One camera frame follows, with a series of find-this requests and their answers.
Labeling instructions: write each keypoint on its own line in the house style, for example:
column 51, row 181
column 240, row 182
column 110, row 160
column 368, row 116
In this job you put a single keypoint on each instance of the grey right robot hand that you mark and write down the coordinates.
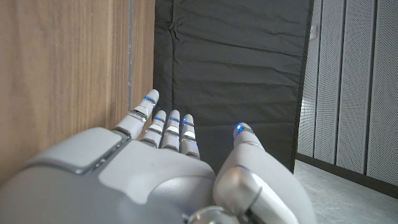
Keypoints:
column 140, row 180

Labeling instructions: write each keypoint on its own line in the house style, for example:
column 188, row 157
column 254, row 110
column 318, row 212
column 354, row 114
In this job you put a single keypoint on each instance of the black curtain backdrop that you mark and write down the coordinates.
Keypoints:
column 233, row 62

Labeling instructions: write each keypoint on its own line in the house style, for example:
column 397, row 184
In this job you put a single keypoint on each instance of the white wall switch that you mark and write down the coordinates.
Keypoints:
column 313, row 32

